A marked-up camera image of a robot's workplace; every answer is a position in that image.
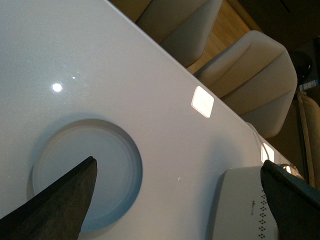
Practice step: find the beige armchair right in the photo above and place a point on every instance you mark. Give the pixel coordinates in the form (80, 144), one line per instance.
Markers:
(256, 78)

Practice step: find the beige armchair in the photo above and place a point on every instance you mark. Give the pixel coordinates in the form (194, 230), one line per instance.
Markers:
(180, 27)
(256, 78)

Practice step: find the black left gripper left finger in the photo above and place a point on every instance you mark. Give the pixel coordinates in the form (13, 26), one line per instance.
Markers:
(57, 212)

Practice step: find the beige armchair left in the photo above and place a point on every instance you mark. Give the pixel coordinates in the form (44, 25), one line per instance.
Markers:
(180, 27)

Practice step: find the white silver toaster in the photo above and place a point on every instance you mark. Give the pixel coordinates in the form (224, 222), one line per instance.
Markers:
(241, 211)

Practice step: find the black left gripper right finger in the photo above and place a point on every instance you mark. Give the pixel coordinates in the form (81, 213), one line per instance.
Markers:
(294, 204)

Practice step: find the beige chair far right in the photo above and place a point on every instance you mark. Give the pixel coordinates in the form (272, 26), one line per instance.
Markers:
(309, 112)

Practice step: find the light blue round plate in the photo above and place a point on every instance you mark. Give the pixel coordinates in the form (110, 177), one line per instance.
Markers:
(119, 167)

